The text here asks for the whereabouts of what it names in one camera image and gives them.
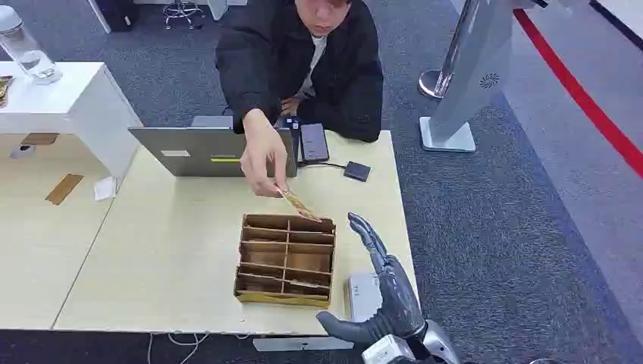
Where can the brown cardboard strip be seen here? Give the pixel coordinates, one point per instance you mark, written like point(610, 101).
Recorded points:
point(64, 189)

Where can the chrome stanchion post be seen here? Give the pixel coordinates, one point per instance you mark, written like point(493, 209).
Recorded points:
point(436, 83)

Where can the wooden divided card box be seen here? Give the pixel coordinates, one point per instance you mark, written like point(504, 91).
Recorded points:
point(286, 261)

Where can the grey laptop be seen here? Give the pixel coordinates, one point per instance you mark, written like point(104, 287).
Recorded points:
point(206, 153)

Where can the white shelf unit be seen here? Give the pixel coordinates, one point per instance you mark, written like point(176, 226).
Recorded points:
point(75, 105)

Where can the brown cardboard piece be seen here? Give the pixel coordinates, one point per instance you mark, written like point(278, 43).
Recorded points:
point(40, 139)

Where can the small dark adapter box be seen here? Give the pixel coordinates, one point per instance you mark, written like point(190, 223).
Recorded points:
point(357, 171)

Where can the red floor tape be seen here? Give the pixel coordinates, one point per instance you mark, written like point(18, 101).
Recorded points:
point(577, 90)

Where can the grey floor stand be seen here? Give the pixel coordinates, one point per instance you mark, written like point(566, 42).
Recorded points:
point(472, 75)

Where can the clear water bottle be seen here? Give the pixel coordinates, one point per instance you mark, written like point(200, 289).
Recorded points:
point(27, 50)

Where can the small grey pad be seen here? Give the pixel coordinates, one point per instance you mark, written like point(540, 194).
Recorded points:
point(22, 151)

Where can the chrome chair base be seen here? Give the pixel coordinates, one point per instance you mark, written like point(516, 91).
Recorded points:
point(183, 11)

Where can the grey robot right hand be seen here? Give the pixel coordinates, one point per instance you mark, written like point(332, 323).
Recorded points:
point(397, 301)

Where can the gold patterned card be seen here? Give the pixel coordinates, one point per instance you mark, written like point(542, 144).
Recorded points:
point(300, 206)

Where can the white paper slip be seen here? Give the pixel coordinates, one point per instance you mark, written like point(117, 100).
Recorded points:
point(104, 189)

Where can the dark smartphone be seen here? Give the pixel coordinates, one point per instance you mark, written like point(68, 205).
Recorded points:
point(314, 142)

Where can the white flat device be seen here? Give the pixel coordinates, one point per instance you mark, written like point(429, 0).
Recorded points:
point(362, 296)

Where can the person's left hand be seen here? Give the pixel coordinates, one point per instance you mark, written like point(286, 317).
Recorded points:
point(290, 107)

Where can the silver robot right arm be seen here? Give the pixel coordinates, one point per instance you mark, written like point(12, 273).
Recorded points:
point(439, 344)

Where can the gold patterned item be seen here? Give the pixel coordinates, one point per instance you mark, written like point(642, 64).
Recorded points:
point(4, 90)

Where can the person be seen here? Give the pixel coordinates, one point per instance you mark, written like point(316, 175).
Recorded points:
point(271, 55)

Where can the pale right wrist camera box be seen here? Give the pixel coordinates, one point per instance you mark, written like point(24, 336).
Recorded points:
point(387, 351)

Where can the small black blue device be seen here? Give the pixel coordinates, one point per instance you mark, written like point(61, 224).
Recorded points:
point(292, 124)

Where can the person's right hand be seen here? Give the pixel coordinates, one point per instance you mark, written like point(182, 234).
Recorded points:
point(262, 155)

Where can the white bar under desk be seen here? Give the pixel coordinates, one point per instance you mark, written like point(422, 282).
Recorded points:
point(301, 344)

